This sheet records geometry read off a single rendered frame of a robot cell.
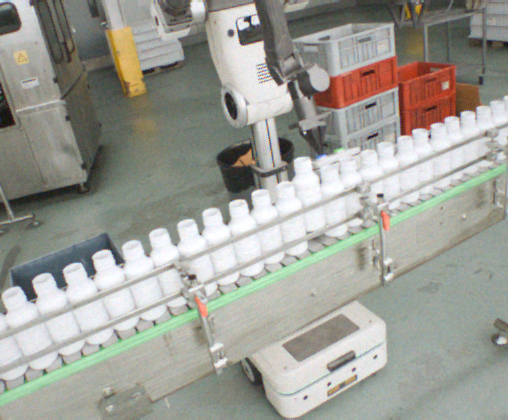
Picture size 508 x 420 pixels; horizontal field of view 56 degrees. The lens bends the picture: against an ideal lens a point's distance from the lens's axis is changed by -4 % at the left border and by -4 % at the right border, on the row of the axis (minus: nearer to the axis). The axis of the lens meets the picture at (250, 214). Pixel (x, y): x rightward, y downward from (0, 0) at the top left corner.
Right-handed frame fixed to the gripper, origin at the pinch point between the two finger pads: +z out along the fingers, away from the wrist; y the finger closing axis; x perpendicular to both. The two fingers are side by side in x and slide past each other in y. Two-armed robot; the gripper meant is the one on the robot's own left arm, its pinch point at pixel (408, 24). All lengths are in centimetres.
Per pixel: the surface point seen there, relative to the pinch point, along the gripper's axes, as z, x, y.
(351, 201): 33, 37, -17
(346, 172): 25.7, 36.8, -15.6
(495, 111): 25.6, -15.6, -15.8
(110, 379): 46, 101, -20
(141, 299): 34, 89, -17
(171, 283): 33, 83, -17
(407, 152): 26.4, 18.9, -16.7
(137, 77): 108, -106, 729
